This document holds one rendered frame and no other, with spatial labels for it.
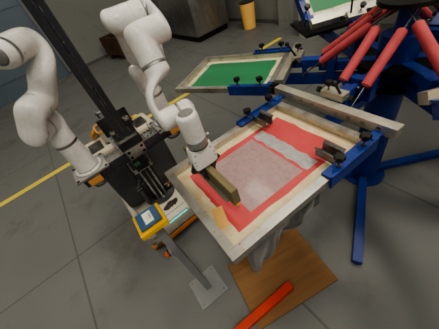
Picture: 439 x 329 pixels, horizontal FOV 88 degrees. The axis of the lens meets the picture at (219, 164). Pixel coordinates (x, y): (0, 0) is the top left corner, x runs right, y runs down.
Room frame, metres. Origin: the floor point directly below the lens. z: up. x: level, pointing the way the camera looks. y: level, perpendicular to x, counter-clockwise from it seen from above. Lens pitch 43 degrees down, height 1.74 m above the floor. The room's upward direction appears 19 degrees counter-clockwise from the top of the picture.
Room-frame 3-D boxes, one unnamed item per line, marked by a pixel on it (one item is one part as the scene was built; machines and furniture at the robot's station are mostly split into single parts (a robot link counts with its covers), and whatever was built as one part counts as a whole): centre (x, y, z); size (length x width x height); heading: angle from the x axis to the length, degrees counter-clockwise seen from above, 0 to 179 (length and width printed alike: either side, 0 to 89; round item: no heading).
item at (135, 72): (1.11, 0.18, 1.37); 0.13 x 0.10 x 0.16; 107
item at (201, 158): (0.65, 0.05, 1.21); 0.10 x 0.08 x 0.11; 111
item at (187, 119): (0.69, 0.05, 1.34); 0.15 x 0.10 x 0.11; 17
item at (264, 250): (0.53, -0.22, 0.74); 0.46 x 0.04 x 0.42; 111
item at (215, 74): (1.69, -0.47, 1.05); 1.08 x 0.61 x 0.23; 51
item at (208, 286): (0.65, 0.38, 0.48); 0.22 x 0.22 x 0.96; 21
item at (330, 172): (0.57, -0.52, 0.98); 0.30 x 0.05 x 0.07; 111
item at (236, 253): (0.74, -0.19, 0.97); 0.79 x 0.58 x 0.04; 111
